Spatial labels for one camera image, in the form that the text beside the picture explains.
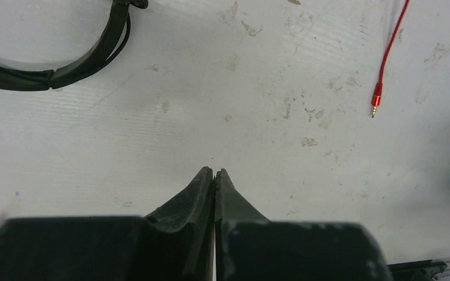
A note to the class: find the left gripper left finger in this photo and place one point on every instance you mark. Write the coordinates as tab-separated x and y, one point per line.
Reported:
174	242

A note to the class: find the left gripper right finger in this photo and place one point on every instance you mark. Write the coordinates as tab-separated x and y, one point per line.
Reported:
249	246

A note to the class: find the black headphones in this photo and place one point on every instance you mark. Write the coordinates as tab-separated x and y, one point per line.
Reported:
110	44

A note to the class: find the aluminium frame rail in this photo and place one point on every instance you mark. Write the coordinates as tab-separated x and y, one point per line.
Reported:
426	270

